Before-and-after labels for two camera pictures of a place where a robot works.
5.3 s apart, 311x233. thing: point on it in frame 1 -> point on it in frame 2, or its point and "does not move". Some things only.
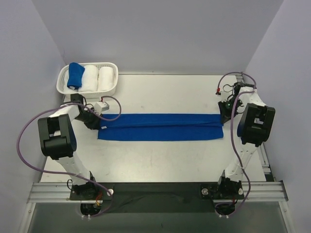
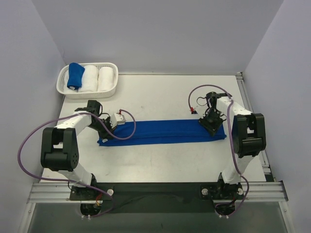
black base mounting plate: [156, 197] does not move
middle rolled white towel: [90, 80] does not move
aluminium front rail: [253, 192] does not move
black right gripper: [225, 114] -> [211, 124]
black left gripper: [93, 121] -> [107, 132]
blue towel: [76, 73] does not move
